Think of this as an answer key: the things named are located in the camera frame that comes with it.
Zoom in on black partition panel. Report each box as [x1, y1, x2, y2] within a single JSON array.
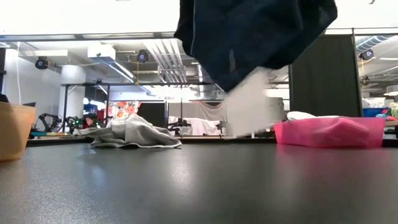
[[289, 33, 363, 118]]

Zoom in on pink plastic basket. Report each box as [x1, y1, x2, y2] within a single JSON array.
[[273, 116, 386, 149]]

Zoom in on navy blue towel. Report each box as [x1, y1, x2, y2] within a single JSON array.
[[174, 0, 338, 93]]

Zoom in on white covered table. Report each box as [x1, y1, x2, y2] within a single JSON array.
[[167, 115, 226, 137]]

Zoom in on white towel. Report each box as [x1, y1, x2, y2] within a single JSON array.
[[223, 66, 272, 139]]

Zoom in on pale grey towel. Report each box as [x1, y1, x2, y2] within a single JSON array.
[[74, 114, 183, 149]]

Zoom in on blue storage bin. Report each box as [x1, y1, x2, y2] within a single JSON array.
[[362, 106, 390, 119]]

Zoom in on black round ceiling device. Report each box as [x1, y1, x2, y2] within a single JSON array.
[[359, 49, 374, 61], [136, 49, 150, 63], [34, 55, 49, 70]]

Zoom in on floral patterned cloth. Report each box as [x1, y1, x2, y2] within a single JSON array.
[[106, 100, 142, 120]]

